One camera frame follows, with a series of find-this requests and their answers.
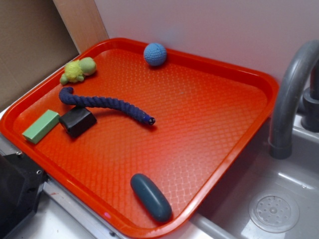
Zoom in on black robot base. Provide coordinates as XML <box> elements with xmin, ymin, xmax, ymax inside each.
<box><xmin>0</xmin><ymin>151</ymin><xmax>46</xmax><ymax>239</ymax></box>

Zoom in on wooden board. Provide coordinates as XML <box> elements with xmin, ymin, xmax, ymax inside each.
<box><xmin>53</xmin><ymin>0</ymin><xmax>109</xmax><ymax>54</ymax></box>

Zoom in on green yellow plush toy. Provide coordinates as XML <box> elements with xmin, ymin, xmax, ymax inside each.
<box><xmin>60</xmin><ymin>57</ymin><xmax>97</xmax><ymax>85</ymax></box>

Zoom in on black block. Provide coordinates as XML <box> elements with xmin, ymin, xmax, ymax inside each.
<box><xmin>59</xmin><ymin>107</ymin><xmax>97</xmax><ymax>138</ymax></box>

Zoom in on dark teal oval capsule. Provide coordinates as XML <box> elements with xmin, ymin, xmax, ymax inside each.
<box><xmin>130</xmin><ymin>173</ymin><xmax>172</xmax><ymax>223</ymax></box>

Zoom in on green rectangular block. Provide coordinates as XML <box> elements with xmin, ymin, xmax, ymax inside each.
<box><xmin>22</xmin><ymin>110</ymin><xmax>60</xmax><ymax>144</ymax></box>

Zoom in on brown cardboard panel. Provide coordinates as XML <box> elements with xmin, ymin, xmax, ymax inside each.
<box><xmin>0</xmin><ymin>0</ymin><xmax>78</xmax><ymax>110</ymax></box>

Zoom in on dark grey faucet handle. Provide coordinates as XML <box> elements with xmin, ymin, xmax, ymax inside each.
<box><xmin>301</xmin><ymin>62</ymin><xmax>319</xmax><ymax>132</ymax></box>

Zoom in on dark blue rope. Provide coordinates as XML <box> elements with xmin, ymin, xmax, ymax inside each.
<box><xmin>58</xmin><ymin>87</ymin><xmax>157</xmax><ymax>126</ymax></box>

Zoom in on red plastic tray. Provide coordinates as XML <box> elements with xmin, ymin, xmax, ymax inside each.
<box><xmin>0</xmin><ymin>38</ymin><xmax>278</xmax><ymax>239</ymax></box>

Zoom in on grey toy sink basin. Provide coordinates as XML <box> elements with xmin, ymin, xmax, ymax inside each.
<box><xmin>191</xmin><ymin>113</ymin><xmax>319</xmax><ymax>239</ymax></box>

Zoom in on grey sink faucet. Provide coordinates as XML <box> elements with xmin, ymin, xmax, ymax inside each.
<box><xmin>268</xmin><ymin>39</ymin><xmax>319</xmax><ymax>159</ymax></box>

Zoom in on blue crocheted ball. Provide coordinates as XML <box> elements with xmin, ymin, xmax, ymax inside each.
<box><xmin>144</xmin><ymin>43</ymin><xmax>167</xmax><ymax>67</ymax></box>

